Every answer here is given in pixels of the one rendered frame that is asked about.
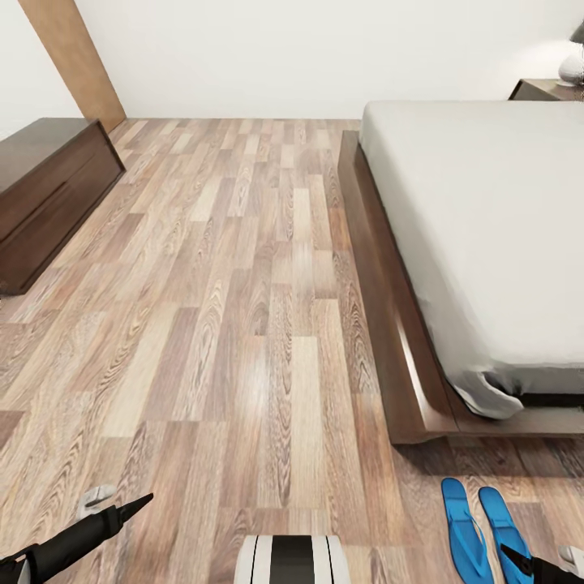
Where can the sliding door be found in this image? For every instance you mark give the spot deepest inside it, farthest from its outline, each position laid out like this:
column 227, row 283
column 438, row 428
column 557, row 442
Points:
column 63, row 33

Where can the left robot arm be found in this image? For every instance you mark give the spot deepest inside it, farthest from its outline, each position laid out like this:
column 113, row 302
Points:
column 37, row 563

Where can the robot trunk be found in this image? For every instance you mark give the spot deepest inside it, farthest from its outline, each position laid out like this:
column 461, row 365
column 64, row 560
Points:
column 292, row 559

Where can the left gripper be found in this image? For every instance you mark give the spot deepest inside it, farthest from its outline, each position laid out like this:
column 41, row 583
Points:
column 89, row 532

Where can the bench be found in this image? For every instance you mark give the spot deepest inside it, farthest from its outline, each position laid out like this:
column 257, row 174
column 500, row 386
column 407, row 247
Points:
column 53, row 174

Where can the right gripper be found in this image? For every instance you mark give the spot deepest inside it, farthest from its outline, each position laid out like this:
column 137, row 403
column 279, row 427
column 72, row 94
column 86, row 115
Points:
column 544, row 572

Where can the sandal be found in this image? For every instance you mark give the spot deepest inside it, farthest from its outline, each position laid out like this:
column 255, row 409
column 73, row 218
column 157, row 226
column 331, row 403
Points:
column 467, row 550
column 506, row 533

